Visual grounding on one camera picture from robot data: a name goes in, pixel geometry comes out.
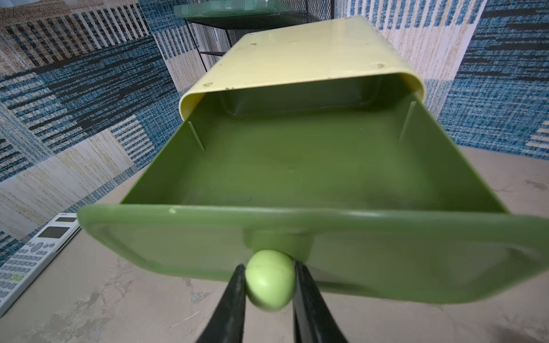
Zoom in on green three-drawer cabinet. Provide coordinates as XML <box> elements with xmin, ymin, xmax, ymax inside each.
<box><xmin>178</xmin><ymin>16</ymin><xmax>427</xmax><ymax>120</ymax></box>

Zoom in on white calculator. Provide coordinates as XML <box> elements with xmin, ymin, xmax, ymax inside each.
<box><xmin>0</xmin><ymin>213</ymin><xmax>81</xmax><ymax>315</ymax></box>

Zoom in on green top drawer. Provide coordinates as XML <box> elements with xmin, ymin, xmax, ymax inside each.
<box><xmin>78</xmin><ymin>74</ymin><xmax>548</xmax><ymax>304</ymax></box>

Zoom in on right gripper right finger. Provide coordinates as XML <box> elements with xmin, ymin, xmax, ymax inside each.
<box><xmin>293</xmin><ymin>262</ymin><xmax>347</xmax><ymax>342</ymax></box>

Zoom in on green tray on shelf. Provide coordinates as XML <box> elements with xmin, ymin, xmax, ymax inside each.
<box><xmin>174</xmin><ymin>0</ymin><xmax>294</xmax><ymax>19</ymax></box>

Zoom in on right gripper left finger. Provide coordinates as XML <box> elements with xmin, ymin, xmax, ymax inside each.
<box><xmin>196</xmin><ymin>264</ymin><xmax>247</xmax><ymax>343</ymax></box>

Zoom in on black wire shelf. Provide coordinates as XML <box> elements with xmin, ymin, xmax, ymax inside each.
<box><xmin>181</xmin><ymin>1</ymin><xmax>335</xmax><ymax>71</ymax></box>

